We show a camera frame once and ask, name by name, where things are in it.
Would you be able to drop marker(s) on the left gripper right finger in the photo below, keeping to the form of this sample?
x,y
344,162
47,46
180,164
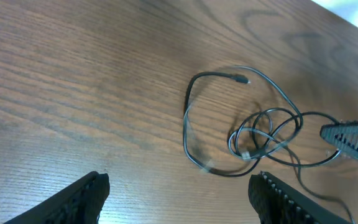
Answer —
x,y
277,202

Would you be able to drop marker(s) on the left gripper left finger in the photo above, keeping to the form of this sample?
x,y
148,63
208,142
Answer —
x,y
81,202

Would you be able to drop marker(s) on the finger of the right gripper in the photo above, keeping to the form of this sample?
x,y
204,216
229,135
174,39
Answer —
x,y
344,136

